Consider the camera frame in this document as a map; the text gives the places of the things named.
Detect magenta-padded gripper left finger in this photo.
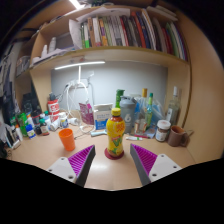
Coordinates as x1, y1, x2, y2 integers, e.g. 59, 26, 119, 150
46, 144, 97, 188

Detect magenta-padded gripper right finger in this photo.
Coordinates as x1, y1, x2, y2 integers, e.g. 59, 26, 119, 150
129, 143, 183, 187

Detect yellow drink bottle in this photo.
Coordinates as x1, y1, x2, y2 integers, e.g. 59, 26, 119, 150
105, 107, 127, 158

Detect orange plastic cup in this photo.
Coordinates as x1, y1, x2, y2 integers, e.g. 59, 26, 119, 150
58, 128, 76, 152

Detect brown mug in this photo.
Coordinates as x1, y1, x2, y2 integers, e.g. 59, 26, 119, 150
167, 125, 194, 148

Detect white-lidded brown jar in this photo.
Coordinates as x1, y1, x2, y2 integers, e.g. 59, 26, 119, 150
155, 119, 172, 143

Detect pink marker pen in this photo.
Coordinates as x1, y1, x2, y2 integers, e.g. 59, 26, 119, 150
129, 133, 150, 139

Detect white marker pen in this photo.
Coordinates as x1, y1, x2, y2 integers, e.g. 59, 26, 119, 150
125, 135, 144, 141

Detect green-capped dark bottle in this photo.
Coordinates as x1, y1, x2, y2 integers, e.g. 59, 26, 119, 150
38, 118, 50, 137

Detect blue-capped white bottle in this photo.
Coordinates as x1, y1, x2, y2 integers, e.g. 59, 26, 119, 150
25, 123, 37, 140

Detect white hairbrush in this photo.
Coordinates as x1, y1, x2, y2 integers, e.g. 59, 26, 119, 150
90, 129, 108, 138

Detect blue plastic bag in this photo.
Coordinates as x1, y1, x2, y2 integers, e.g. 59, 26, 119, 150
134, 96, 166, 126

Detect green-capped slim bottle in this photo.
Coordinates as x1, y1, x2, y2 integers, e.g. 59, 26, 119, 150
145, 92, 154, 131

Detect tall clear glass bottle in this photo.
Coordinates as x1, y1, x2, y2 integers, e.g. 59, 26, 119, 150
165, 86, 181, 126

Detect yellow-capped clear bottle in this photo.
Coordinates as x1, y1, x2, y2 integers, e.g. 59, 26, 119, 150
134, 88, 149, 133

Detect magenta packet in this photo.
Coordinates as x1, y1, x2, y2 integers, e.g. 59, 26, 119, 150
78, 102, 95, 126

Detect red and white canister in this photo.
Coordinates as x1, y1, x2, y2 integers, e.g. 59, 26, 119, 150
47, 99, 61, 123

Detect green container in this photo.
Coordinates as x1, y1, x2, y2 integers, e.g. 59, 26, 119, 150
16, 112, 28, 137

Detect grey shaker bottle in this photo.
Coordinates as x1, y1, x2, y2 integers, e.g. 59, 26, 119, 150
119, 95, 137, 134

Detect white and blue box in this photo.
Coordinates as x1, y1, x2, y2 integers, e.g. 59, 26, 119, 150
93, 103, 114, 131

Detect green plastic bottle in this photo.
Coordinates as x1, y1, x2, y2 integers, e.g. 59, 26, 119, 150
114, 88, 126, 109

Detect light wooden wardrobe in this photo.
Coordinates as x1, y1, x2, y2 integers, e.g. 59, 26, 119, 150
176, 9, 224, 161

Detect white power strip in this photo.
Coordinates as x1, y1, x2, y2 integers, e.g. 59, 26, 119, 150
68, 79, 89, 88

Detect dark hanging clothes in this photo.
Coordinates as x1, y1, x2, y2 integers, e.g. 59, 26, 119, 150
0, 53, 18, 118

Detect white under-shelf light bar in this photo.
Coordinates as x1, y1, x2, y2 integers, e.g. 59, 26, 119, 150
54, 60, 106, 71

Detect ceiling light tube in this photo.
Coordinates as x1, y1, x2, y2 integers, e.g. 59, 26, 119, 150
69, 0, 84, 10

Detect white cable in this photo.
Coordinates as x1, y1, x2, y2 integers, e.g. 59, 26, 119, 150
64, 81, 96, 134

